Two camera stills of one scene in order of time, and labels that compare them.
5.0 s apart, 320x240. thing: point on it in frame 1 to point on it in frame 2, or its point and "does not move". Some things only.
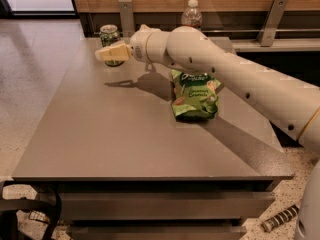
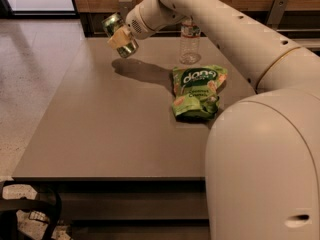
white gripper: x=137 y=47 to x=136 y=21
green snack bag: x=194 y=95 does not move
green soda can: x=110 y=34 to x=111 y=23
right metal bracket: x=272 y=21 does not move
